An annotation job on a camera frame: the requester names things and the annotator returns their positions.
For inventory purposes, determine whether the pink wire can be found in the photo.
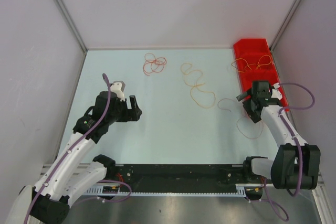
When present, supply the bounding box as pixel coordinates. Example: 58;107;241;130
217;98;264;140

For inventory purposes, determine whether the red orange wire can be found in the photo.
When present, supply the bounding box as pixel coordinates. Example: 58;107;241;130
142;52;168;75

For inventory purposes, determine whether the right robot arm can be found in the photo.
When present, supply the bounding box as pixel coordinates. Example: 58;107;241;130
236;80;321;195

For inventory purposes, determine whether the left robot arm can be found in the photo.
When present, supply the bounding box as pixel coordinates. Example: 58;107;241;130
6;87;142;223

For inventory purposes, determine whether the red compartment bin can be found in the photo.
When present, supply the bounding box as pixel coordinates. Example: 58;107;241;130
233;38;290;112

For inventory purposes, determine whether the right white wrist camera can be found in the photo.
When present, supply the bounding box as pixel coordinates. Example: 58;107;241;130
271;82;283;101

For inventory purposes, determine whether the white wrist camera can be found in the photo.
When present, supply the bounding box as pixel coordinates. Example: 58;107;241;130
271;82;283;101
110;81;126;102

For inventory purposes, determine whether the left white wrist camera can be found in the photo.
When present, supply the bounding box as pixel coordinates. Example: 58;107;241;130
110;81;126;102

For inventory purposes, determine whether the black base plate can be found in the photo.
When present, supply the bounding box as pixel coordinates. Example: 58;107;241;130
107;164;261;194

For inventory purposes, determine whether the grey slotted cable duct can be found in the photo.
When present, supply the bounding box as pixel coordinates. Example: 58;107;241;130
86;184;266;197

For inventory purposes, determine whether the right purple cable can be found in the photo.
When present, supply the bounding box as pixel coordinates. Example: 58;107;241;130
262;82;316;221

